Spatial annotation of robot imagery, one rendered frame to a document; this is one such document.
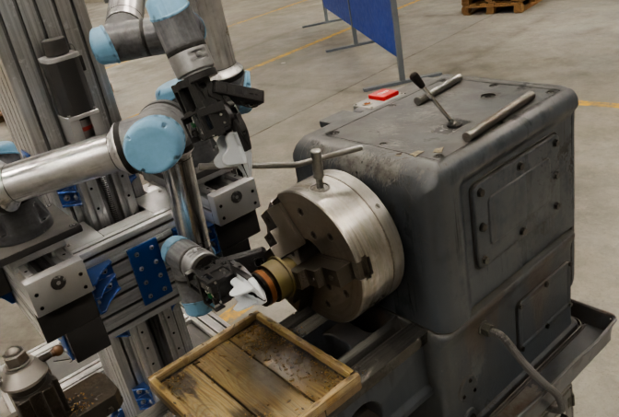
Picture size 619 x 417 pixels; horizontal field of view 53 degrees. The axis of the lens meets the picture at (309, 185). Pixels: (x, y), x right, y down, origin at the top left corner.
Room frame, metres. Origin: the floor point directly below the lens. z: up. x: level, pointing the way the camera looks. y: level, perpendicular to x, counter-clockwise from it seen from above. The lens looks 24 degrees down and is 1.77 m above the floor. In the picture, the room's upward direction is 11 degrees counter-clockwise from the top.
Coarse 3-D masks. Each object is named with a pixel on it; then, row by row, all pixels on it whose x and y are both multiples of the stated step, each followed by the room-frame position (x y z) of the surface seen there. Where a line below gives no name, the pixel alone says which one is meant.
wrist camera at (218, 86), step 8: (216, 80) 1.14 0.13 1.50; (216, 88) 1.13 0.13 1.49; (224, 88) 1.13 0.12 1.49; (232, 88) 1.14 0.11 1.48; (240, 88) 1.15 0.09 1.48; (248, 88) 1.16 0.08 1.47; (256, 88) 1.18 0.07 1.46; (232, 96) 1.14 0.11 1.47; (240, 96) 1.14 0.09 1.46; (248, 96) 1.15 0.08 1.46; (256, 96) 1.16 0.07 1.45; (240, 104) 1.18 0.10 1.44; (248, 104) 1.17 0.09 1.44; (256, 104) 1.17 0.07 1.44
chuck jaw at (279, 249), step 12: (276, 204) 1.21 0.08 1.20; (264, 216) 1.20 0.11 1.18; (276, 216) 1.19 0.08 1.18; (288, 216) 1.20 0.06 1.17; (276, 228) 1.17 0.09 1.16; (288, 228) 1.18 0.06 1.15; (276, 240) 1.15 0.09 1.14; (288, 240) 1.16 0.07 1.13; (300, 240) 1.17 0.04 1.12; (264, 252) 1.15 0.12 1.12; (276, 252) 1.13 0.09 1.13; (288, 252) 1.14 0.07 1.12
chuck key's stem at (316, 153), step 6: (312, 150) 1.16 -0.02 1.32; (318, 150) 1.16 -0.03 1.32; (312, 156) 1.16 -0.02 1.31; (318, 156) 1.16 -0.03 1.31; (318, 162) 1.16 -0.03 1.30; (312, 168) 1.16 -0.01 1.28; (318, 168) 1.16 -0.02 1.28; (318, 174) 1.16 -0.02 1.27; (318, 180) 1.16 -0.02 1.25; (318, 186) 1.17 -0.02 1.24
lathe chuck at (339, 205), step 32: (288, 192) 1.19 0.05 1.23; (320, 192) 1.15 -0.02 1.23; (352, 192) 1.15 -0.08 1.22; (320, 224) 1.12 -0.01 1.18; (352, 224) 1.08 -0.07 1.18; (288, 256) 1.23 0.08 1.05; (352, 256) 1.05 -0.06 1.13; (384, 256) 1.08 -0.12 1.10; (320, 288) 1.15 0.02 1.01; (352, 288) 1.06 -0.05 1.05; (384, 288) 1.08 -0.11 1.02
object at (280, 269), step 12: (264, 264) 1.10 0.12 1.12; (276, 264) 1.10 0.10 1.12; (288, 264) 1.11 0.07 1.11; (264, 276) 1.07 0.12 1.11; (276, 276) 1.07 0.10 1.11; (288, 276) 1.08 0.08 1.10; (264, 288) 1.05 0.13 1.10; (276, 288) 1.06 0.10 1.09; (288, 288) 1.07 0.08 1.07; (276, 300) 1.08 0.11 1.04
